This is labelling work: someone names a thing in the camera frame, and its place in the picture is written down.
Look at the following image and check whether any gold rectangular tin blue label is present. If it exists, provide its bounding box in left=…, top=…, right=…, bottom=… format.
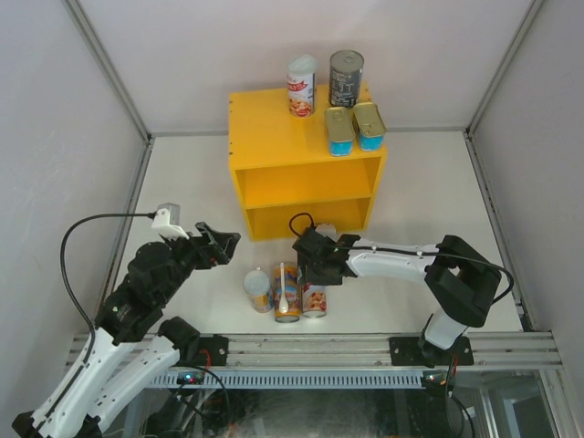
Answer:
left=353, top=101, right=387, bottom=151

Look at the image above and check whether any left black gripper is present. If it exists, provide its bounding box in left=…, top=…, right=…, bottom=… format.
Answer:
left=157, top=221, right=240, bottom=304

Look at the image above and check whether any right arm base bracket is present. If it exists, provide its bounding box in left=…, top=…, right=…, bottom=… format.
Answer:
left=389, top=336, right=475, bottom=368

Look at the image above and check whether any red white labelled can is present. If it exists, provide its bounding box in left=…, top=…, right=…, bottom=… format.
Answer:
left=302, top=283, right=327, bottom=318

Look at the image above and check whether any white lidded pink can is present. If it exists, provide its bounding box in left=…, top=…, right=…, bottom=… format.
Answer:
left=287, top=55, right=317, bottom=118

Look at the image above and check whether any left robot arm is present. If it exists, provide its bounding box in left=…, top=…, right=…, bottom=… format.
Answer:
left=12, top=222, right=241, bottom=437

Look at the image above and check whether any grey slotted cable duct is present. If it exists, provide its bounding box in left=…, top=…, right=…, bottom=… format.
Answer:
left=147, top=370, right=424, bottom=390

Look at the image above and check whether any white lidded yellow can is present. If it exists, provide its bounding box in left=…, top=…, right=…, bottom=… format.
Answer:
left=243, top=268, right=273, bottom=313

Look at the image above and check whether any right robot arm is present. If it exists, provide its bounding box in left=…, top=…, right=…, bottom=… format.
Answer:
left=293, top=226, right=515, bottom=368

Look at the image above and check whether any aluminium mounting rail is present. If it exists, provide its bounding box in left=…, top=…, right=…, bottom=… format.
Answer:
left=223, top=332, right=562, bottom=370

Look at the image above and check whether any black cylindrical can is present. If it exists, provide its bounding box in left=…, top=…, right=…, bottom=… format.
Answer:
left=328, top=49, right=364, bottom=108

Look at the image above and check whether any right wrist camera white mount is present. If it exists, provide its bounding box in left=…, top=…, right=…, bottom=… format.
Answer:
left=316, top=224, right=337, bottom=236

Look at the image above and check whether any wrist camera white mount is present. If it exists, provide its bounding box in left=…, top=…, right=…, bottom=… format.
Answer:
left=151, top=203, right=190, bottom=241
left=316, top=224, right=337, bottom=236

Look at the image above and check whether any orange can with spoon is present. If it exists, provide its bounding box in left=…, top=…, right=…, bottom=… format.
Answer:
left=273, top=262, right=301, bottom=323

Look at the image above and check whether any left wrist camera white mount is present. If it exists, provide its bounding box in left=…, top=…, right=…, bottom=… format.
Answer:
left=151, top=203, right=190, bottom=241

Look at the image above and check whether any yellow wooden shelf cabinet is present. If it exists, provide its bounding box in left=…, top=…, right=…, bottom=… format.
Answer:
left=228, top=85, right=387, bottom=241

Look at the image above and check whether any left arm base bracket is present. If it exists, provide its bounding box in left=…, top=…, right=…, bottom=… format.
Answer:
left=176, top=335, right=229, bottom=368

